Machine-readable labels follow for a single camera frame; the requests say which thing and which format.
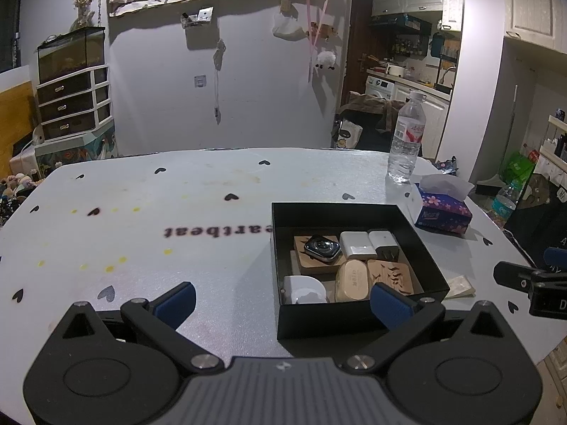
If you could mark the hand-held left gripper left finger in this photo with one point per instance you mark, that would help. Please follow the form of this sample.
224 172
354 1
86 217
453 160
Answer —
175 306

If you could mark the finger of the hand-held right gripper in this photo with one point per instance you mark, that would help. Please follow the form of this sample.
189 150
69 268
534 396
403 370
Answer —
511 274
557 259

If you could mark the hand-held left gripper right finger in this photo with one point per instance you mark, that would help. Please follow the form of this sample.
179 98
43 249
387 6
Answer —
390 309

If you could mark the carved wooden block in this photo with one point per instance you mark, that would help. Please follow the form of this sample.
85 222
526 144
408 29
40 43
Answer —
310 263
394 279

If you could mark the beige earbuds case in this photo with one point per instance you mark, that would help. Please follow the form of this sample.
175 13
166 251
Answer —
352 281

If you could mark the white plug charger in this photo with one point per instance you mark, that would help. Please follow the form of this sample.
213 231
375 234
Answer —
384 242

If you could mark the white square charger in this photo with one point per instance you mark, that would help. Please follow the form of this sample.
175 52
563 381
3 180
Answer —
358 244

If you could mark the black box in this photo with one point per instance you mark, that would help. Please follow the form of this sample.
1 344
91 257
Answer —
310 323

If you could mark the white round knob object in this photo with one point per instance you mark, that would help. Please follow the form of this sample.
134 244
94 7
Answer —
303 290

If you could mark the dark smartwatch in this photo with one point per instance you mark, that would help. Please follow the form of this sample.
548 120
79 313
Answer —
322 248

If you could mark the small green-label water bottle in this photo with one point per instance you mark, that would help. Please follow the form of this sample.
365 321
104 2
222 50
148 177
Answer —
505 203

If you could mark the blue floral tissue pack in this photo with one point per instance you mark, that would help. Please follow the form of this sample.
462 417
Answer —
440 214

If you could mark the green plastic bag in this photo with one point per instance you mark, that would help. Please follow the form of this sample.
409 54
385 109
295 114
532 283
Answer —
518 166

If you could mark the dark patterned pouch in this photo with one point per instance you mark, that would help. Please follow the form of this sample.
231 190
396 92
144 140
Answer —
448 166

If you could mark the clear water bottle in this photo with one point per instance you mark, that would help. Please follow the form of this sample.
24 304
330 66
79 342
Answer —
405 141

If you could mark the white cartoon tote bag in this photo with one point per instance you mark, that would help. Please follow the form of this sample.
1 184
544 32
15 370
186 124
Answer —
347 135

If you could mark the painted cabinet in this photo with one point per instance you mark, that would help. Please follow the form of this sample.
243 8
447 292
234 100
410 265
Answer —
75 150

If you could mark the chair with brown jacket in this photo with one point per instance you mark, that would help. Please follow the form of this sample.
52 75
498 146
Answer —
370 115

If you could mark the pile of plush toys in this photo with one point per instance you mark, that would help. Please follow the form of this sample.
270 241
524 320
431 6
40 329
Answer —
17 188

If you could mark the white cloth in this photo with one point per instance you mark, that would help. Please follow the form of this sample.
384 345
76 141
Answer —
23 157

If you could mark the white washing machine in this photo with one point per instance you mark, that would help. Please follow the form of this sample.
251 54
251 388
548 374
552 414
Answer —
380 88

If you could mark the white drawer cabinet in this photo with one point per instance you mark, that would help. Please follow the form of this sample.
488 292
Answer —
71 104

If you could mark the white rice cooker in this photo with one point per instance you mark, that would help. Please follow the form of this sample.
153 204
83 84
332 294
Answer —
394 69

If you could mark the blue hanging bag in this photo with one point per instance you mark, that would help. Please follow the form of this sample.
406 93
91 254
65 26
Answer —
436 44

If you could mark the white sheep plush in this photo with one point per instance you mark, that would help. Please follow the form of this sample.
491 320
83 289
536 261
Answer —
325 59

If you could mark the glass fish tank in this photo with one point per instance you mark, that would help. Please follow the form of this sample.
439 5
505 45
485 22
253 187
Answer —
71 57

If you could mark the pink ribbon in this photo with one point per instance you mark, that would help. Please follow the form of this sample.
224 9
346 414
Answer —
315 31

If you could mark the white hanging bag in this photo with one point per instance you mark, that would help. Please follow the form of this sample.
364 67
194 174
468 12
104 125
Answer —
287 26

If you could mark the dried flower bouquet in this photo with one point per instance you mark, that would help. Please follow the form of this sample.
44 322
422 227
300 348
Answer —
85 6

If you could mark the white wall outlet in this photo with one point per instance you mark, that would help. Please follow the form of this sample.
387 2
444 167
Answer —
200 81

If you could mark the clear wall shelf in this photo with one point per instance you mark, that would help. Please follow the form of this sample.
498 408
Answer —
198 17

